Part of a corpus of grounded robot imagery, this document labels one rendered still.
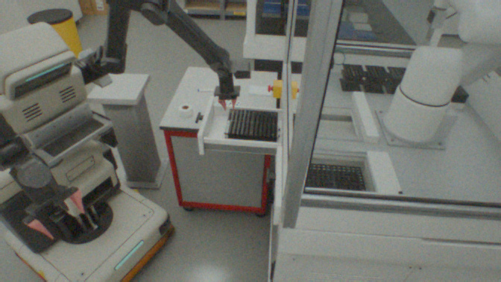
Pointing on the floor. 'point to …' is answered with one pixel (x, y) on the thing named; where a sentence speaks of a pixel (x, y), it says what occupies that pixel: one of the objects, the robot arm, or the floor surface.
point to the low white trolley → (208, 190)
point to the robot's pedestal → (132, 129)
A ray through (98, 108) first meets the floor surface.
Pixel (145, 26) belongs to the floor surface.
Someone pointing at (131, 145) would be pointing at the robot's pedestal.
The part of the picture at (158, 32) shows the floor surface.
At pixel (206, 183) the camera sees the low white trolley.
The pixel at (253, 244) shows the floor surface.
